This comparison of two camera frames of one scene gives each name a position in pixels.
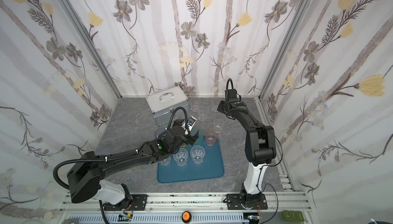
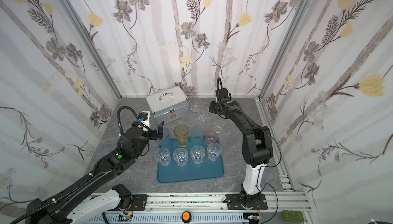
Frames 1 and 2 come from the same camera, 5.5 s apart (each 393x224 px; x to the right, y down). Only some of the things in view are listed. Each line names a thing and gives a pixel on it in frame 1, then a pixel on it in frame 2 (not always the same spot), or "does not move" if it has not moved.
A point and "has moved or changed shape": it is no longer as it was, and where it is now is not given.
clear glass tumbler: [203, 112] does not move
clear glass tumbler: [215, 101] has moved or changed shape
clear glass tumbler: [181, 157] does not move
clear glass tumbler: [197, 153] does not move
